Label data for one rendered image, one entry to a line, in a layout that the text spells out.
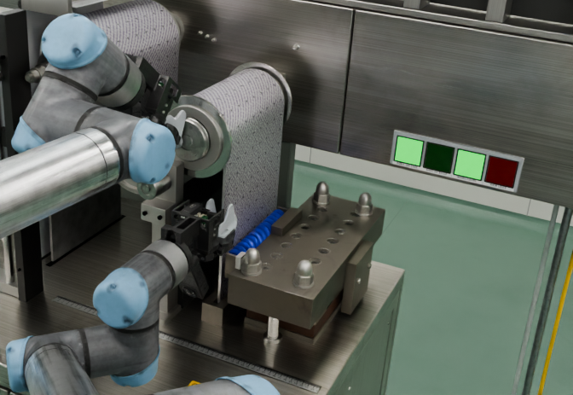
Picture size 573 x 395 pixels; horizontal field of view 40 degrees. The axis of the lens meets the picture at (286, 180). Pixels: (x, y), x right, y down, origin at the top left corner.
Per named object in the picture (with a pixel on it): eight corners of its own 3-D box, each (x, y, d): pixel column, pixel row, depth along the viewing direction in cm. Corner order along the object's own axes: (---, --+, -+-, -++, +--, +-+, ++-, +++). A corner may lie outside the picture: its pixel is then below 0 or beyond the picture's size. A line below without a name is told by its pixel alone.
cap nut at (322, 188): (309, 202, 165) (311, 182, 164) (316, 195, 168) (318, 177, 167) (326, 206, 164) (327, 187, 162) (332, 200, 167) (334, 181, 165)
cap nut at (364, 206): (352, 213, 162) (355, 194, 160) (358, 206, 165) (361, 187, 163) (369, 217, 161) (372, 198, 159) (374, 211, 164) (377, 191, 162)
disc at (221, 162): (145, 150, 140) (169, 79, 132) (147, 149, 140) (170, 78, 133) (214, 193, 137) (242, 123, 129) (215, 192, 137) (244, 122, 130)
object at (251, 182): (219, 260, 142) (223, 166, 135) (274, 211, 162) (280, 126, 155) (222, 261, 142) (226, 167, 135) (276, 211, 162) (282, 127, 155)
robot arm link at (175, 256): (175, 299, 120) (130, 285, 123) (190, 286, 124) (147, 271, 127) (176, 257, 117) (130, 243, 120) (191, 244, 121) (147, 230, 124)
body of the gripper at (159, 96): (186, 92, 125) (153, 58, 114) (167, 142, 123) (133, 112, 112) (145, 83, 128) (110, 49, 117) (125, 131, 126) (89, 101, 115)
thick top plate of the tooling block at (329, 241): (227, 303, 139) (228, 273, 137) (312, 215, 173) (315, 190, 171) (309, 329, 134) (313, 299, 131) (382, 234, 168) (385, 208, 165)
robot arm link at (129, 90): (118, 101, 108) (70, 90, 111) (133, 114, 112) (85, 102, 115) (137, 53, 110) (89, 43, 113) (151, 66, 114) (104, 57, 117)
